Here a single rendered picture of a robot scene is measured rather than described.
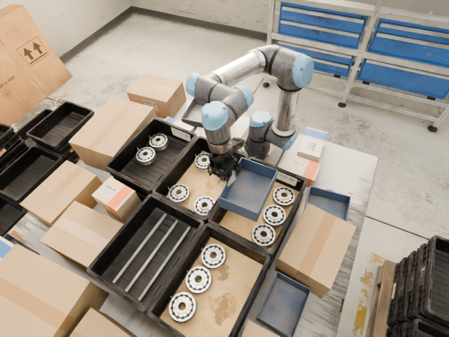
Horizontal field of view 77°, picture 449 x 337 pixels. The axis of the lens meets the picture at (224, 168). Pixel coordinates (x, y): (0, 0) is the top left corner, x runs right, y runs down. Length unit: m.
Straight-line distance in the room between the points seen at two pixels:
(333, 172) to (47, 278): 1.43
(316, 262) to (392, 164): 1.73
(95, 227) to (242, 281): 0.69
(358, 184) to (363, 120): 1.49
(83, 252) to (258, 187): 0.79
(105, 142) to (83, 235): 0.51
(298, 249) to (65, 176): 1.19
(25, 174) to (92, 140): 0.95
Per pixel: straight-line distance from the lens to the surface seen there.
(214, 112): 0.78
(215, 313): 1.19
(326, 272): 1.24
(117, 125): 1.71
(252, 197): 1.08
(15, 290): 1.42
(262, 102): 3.08
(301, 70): 1.15
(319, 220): 1.32
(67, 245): 1.44
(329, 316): 1.37
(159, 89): 1.94
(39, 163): 2.55
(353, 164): 1.75
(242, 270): 1.22
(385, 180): 2.69
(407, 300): 1.87
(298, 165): 1.56
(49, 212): 1.57
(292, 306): 1.34
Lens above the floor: 2.00
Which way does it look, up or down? 54 degrees down
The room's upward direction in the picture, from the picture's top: 5 degrees counter-clockwise
